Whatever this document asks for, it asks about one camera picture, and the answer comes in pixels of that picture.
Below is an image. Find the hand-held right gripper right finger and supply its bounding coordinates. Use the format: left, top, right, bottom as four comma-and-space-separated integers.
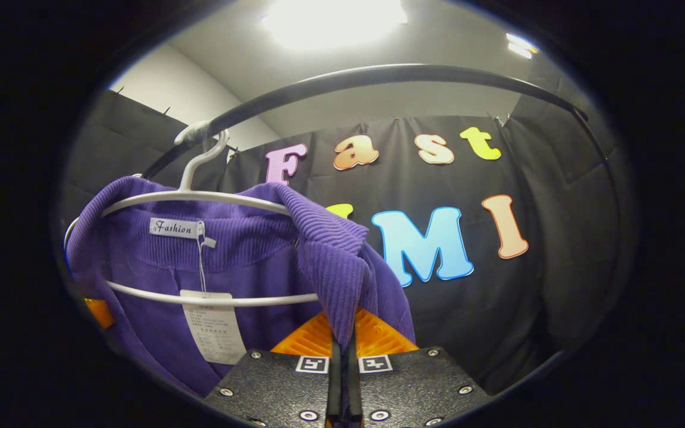
347, 308, 493, 428

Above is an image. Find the white clothes hanger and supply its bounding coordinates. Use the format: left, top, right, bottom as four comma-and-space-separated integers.
63, 122, 320, 309

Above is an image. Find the black metal clothes rack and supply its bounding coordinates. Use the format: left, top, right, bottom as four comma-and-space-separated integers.
140, 64, 626, 250

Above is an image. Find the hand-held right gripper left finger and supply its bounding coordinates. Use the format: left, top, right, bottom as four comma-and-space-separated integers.
203, 309, 343, 428

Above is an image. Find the small ceiling light panel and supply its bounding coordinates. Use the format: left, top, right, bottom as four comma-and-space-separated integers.
506, 33, 539, 60

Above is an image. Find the white paper price tag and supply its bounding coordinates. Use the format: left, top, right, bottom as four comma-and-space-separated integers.
180, 289, 247, 364

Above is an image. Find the purple knit jacket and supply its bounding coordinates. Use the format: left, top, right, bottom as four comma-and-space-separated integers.
64, 175, 417, 426

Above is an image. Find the black backdrop cloth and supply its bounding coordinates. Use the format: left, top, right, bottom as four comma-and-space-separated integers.
60, 89, 637, 396

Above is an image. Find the large ceiling light panel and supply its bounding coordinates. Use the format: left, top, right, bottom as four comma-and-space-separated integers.
262, 0, 409, 49

